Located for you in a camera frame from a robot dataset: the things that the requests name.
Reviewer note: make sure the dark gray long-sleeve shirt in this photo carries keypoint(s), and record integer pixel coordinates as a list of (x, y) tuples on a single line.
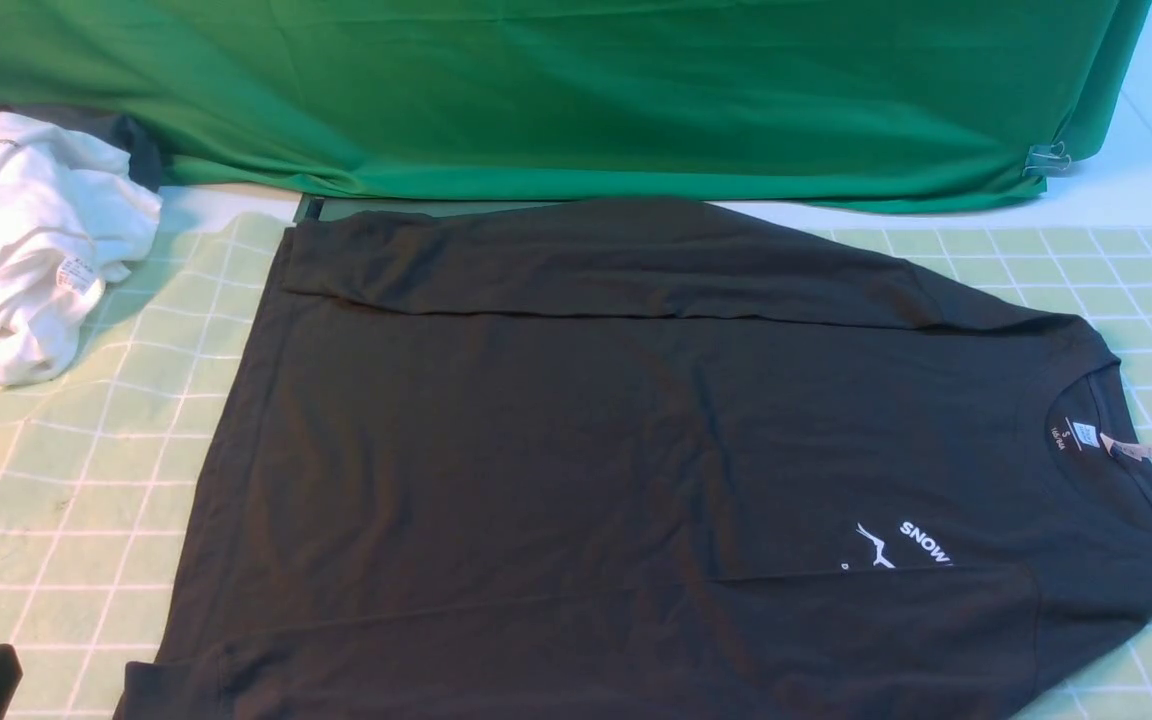
[(648, 459)]

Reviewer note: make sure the white crumpled shirt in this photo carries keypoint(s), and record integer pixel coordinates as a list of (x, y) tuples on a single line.
[(72, 222)]

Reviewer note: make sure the light green grid mat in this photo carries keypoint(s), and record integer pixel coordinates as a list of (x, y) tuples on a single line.
[(98, 467)]

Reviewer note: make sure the dark blue garment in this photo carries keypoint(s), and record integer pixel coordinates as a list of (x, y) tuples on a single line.
[(120, 130)]

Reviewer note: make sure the green backdrop cloth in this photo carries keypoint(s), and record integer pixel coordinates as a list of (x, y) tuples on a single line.
[(895, 107)]

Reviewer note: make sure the metal binder clip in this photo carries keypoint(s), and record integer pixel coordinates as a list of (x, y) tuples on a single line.
[(1047, 159)]

